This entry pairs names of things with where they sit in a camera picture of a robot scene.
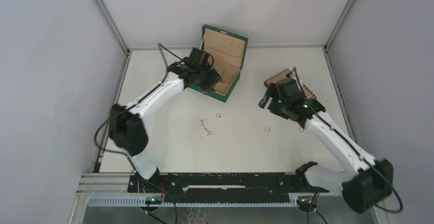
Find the silver chain necklace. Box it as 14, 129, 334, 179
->
199, 119, 214, 139

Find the green jewelry box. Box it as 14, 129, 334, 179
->
201, 24, 249, 103

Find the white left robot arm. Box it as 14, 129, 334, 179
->
108, 48, 221, 192

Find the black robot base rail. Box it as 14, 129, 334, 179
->
127, 172, 326, 203

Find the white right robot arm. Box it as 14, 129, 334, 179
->
258, 77, 396, 213

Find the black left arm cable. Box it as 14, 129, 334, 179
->
94, 43, 190, 169

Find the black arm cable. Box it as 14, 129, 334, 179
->
293, 67, 404, 214
94, 43, 190, 169

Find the white slotted cable duct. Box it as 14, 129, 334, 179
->
88, 194, 312, 207

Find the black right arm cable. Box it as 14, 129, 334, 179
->
293, 67, 404, 214

